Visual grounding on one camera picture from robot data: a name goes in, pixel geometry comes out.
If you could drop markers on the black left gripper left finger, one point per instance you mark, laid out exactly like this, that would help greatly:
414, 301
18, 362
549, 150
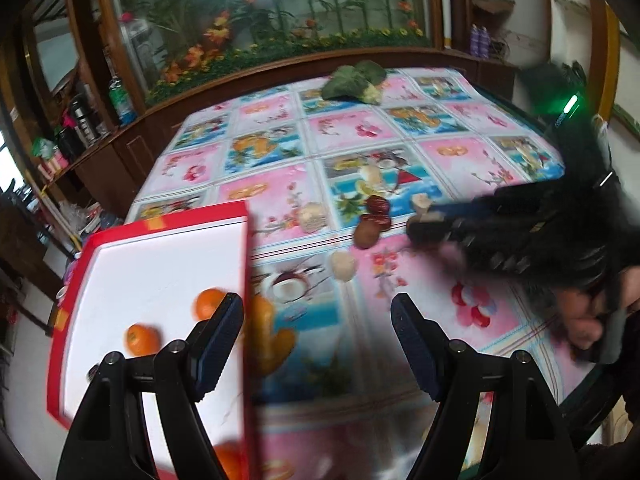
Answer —
108, 438

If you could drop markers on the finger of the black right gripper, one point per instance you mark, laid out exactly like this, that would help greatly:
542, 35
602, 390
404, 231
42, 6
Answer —
424, 232
480, 207

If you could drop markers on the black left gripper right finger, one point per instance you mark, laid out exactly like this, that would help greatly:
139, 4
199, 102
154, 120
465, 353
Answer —
526, 437

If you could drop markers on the orange tangerine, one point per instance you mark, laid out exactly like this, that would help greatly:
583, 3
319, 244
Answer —
230, 456
142, 340
207, 302

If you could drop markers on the person's right hand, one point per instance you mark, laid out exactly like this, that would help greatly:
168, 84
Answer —
579, 313

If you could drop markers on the dark red jujube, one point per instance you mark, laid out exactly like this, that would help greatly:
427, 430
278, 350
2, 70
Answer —
378, 205
383, 222

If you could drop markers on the brown kiwi fruit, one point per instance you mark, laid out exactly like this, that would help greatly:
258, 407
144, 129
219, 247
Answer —
366, 234

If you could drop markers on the colourful fruit print tablecloth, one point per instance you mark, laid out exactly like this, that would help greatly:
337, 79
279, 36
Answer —
335, 397

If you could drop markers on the purple bottle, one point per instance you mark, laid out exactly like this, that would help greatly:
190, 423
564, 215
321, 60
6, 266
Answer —
474, 41
484, 42

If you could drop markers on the green leafy cauliflower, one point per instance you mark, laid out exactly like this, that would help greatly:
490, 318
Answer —
360, 82

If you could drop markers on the red white gift box lid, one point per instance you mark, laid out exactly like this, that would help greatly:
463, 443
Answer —
148, 272

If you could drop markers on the black thermos flask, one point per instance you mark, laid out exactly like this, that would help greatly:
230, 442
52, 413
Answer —
84, 121

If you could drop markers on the green water bottle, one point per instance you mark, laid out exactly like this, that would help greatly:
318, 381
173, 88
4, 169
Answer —
121, 102

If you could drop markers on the artificial flower glass display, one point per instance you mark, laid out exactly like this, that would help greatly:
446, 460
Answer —
176, 45

